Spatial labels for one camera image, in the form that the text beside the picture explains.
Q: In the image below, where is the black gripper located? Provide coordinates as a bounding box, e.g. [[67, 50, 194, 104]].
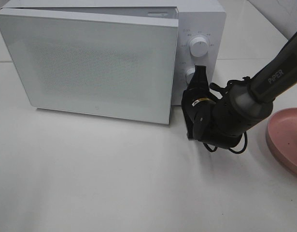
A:
[[181, 65, 217, 141]]

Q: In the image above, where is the white microwave door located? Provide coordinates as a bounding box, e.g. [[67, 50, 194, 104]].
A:
[[0, 8, 179, 124]]

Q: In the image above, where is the pink plate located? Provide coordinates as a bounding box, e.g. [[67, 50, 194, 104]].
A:
[[266, 107, 297, 176]]

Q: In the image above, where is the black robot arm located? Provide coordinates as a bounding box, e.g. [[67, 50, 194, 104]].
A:
[[181, 32, 297, 151]]

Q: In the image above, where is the lower white microwave knob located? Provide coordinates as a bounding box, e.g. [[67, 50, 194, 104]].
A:
[[185, 68, 195, 85]]

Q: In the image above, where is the white microwave knob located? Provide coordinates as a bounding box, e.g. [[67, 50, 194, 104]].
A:
[[185, 68, 195, 85], [189, 35, 209, 58]]

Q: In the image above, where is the upper white microwave knob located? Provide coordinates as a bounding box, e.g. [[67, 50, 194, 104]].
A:
[[189, 35, 209, 58]]

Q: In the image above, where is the white microwave oven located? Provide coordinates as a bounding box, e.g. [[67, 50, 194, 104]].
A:
[[1, 0, 226, 106]]

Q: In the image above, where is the black cable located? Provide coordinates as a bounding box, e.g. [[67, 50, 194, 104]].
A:
[[202, 76, 252, 155]]

